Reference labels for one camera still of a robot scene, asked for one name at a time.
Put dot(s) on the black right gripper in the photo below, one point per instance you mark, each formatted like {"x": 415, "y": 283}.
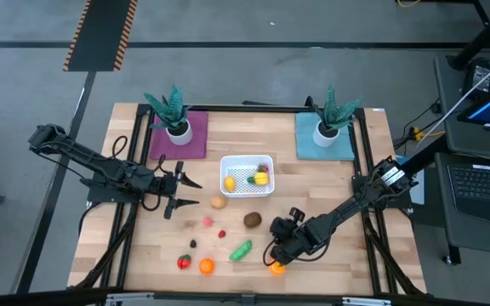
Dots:
{"x": 289, "y": 240}

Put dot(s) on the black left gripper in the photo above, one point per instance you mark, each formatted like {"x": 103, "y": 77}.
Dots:
{"x": 160, "y": 185}

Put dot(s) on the orange toy fruit with leaf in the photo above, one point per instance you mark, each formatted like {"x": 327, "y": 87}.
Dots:
{"x": 277, "y": 270}

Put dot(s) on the tan toy potato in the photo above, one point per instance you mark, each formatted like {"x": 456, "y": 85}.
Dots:
{"x": 218, "y": 202}

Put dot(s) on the small pink toy peach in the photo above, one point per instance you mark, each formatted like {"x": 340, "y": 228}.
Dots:
{"x": 208, "y": 221}

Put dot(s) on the brown toy kiwi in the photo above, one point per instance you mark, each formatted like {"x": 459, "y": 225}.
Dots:
{"x": 252, "y": 219}

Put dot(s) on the yellow toy lemon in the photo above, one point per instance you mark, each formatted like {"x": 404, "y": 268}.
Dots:
{"x": 229, "y": 183}

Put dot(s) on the dark toy blackberry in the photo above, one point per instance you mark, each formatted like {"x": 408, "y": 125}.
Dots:
{"x": 193, "y": 243}

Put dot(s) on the small red strawberry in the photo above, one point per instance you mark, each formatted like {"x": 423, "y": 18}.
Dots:
{"x": 222, "y": 234}

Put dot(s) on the white perforated plastic basket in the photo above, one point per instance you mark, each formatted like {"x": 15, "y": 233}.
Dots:
{"x": 245, "y": 163}

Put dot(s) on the plain orange toy fruit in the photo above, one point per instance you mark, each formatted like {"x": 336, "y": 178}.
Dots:
{"x": 206, "y": 266}

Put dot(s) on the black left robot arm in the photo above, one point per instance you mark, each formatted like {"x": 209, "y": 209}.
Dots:
{"x": 100, "y": 166}

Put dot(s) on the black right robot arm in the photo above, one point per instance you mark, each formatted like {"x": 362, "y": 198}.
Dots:
{"x": 347, "y": 208}

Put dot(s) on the green cucumber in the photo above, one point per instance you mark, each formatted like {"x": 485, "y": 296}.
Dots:
{"x": 241, "y": 251}

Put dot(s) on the purple cloth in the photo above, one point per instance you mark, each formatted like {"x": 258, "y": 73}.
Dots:
{"x": 198, "y": 136}

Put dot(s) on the fake plant in white pot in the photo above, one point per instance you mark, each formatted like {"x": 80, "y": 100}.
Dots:
{"x": 179, "y": 132}
{"x": 326, "y": 134}

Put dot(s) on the red toy tomato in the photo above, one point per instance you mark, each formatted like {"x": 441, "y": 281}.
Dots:
{"x": 184, "y": 262}

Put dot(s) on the teal cloth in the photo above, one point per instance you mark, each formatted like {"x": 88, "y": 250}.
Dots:
{"x": 304, "y": 140}

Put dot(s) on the black equipment cart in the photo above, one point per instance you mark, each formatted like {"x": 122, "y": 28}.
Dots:
{"x": 453, "y": 238}

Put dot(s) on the black crossbar with silver brackets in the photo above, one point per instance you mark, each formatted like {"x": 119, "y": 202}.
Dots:
{"x": 58, "y": 297}

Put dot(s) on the yellow plug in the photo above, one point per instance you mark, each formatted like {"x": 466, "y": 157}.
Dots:
{"x": 418, "y": 134}

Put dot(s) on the black mat with striped edges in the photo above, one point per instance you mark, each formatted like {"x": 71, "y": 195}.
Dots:
{"x": 100, "y": 34}

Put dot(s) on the black laptop keyboard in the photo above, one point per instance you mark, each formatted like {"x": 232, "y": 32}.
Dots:
{"x": 483, "y": 187}

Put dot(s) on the black power adapter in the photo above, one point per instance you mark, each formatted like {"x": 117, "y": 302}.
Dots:
{"x": 480, "y": 76}

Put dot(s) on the black stand legs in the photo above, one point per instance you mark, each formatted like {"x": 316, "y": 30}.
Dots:
{"x": 483, "y": 38}

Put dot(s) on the black aluminium table frame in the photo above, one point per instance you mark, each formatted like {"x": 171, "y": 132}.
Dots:
{"x": 372, "y": 263}

